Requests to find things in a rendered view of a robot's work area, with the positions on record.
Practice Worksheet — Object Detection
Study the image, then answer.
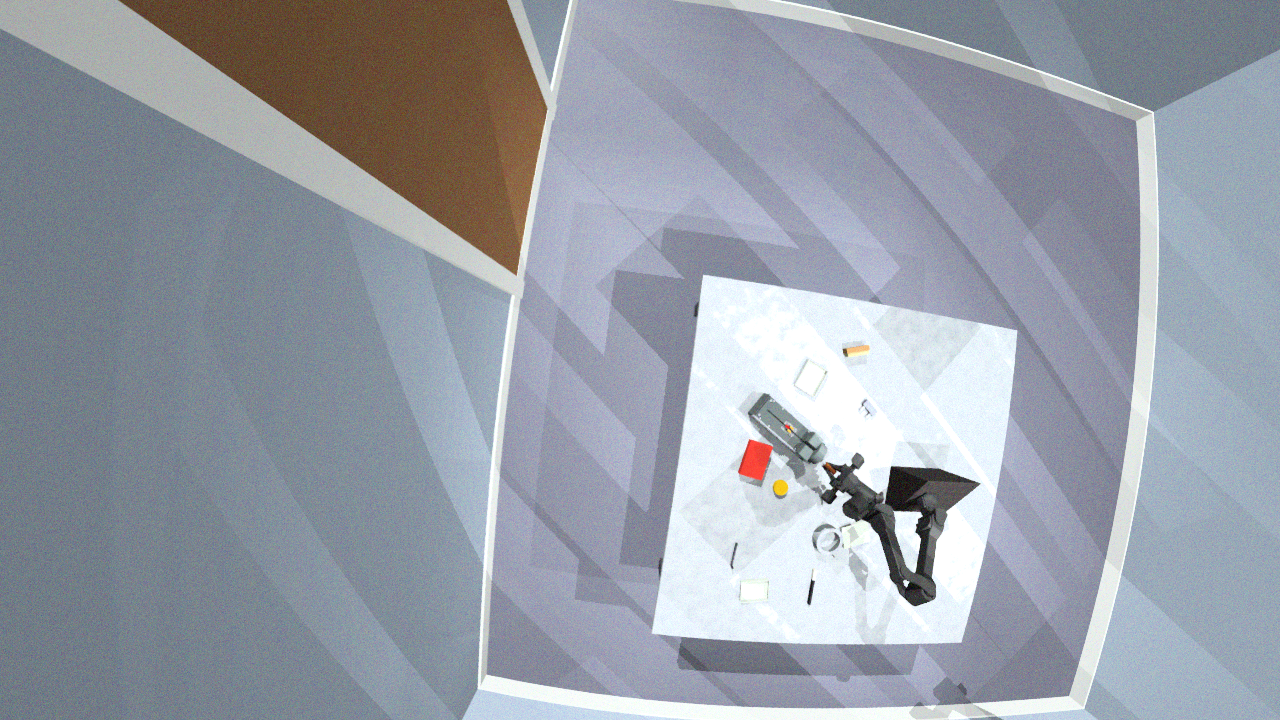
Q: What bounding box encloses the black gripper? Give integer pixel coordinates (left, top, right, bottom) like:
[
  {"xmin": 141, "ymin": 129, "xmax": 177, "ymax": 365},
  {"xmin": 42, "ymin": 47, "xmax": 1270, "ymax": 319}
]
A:
[{"xmin": 820, "ymin": 454, "xmax": 867, "ymax": 503}]

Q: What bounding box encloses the red rectangular block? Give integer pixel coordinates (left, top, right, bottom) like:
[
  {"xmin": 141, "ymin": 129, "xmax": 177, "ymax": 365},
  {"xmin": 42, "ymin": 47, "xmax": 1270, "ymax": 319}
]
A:
[{"xmin": 739, "ymin": 439, "xmax": 773, "ymax": 480}]

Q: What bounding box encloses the grey cylinder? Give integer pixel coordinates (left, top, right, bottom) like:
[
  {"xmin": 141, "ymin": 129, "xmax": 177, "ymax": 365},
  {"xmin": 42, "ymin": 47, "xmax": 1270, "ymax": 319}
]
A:
[{"xmin": 812, "ymin": 523, "xmax": 844, "ymax": 555}]

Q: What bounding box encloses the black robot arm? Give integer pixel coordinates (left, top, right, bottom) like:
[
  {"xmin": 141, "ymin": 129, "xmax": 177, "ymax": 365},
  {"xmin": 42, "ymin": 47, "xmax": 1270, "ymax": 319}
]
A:
[{"xmin": 836, "ymin": 468, "xmax": 948, "ymax": 607}]

